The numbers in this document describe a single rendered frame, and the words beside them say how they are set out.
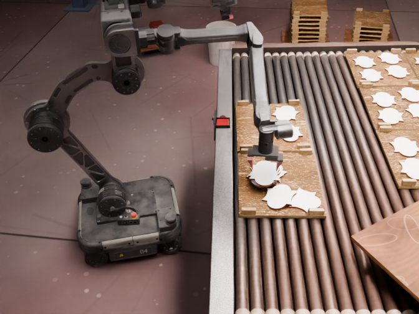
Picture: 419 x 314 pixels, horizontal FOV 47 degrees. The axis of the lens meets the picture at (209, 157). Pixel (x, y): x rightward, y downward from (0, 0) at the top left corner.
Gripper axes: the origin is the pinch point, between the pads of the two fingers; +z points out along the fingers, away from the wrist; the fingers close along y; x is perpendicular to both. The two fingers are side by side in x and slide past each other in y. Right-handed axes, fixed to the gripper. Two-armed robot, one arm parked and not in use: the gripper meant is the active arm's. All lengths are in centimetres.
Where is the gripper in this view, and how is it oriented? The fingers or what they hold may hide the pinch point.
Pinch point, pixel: (264, 167)
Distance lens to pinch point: 196.9
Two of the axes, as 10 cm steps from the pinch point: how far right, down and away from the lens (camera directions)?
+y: 9.9, 0.5, -1.1
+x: 1.2, -6.2, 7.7
